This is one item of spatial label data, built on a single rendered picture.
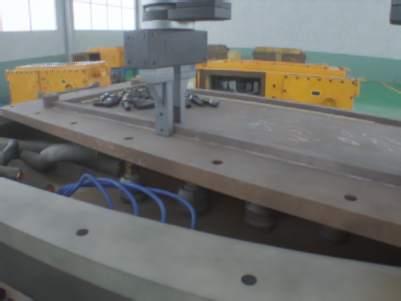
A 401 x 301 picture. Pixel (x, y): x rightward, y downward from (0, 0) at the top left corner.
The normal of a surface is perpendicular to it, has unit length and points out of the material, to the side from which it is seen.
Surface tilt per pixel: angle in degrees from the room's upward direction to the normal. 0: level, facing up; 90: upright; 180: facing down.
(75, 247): 0
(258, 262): 0
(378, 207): 0
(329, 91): 90
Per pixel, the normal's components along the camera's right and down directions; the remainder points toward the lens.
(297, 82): -0.34, 0.33
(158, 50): 0.82, 0.21
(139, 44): -0.58, 0.29
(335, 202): 0.00, -0.93
